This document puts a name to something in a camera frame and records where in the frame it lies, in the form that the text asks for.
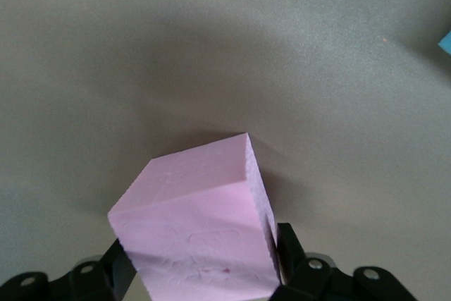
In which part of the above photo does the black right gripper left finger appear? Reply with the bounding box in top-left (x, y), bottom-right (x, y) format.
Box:
top-left (0, 239), bottom-right (137, 301)

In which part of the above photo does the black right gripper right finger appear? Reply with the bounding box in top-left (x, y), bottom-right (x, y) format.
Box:
top-left (271, 222), bottom-right (426, 301)

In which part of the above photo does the pink foam block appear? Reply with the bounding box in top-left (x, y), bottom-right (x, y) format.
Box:
top-left (107, 133), bottom-right (281, 301)

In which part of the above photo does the blue foam block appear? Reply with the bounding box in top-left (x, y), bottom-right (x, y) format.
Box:
top-left (438, 30), bottom-right (451, 51)

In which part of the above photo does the table cover mat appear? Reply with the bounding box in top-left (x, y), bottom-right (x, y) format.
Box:
top-left (0, 0), bottom-right (451, 301)

